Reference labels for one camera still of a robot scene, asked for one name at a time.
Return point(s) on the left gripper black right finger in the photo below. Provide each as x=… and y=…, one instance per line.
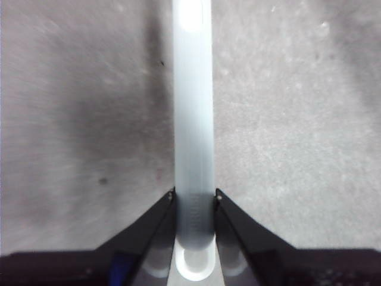
x=253, y=238

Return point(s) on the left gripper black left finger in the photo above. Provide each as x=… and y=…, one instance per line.
x=143, y=238

